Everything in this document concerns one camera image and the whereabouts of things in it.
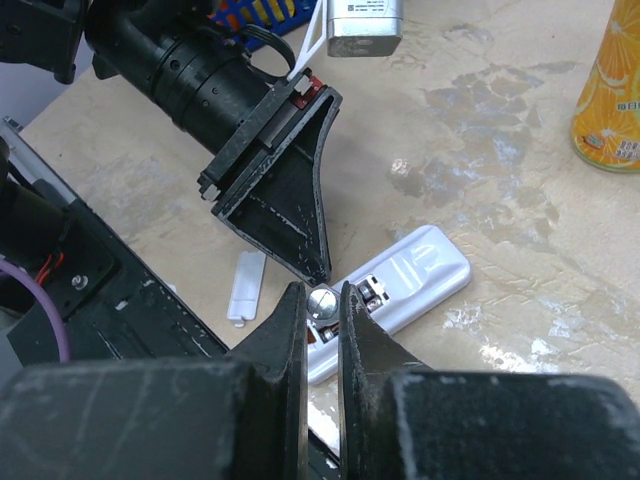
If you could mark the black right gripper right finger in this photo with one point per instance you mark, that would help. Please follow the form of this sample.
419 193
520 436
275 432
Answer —
400 419

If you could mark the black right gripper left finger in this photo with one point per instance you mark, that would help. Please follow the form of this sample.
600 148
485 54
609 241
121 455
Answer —
242 416

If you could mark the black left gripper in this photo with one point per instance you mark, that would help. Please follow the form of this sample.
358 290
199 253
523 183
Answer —
266 132

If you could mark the white battery compartment cover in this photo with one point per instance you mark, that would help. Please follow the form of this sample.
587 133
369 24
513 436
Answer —
246 288

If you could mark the white remote control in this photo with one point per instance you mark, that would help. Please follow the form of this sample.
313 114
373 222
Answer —
397 286

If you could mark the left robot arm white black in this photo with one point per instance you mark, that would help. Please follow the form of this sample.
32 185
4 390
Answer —
47 34

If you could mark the blue plastic basket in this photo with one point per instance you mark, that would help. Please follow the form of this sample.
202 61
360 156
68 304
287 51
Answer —
278 16

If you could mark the orange juice bottle green label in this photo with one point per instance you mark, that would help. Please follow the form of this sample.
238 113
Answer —
605 125

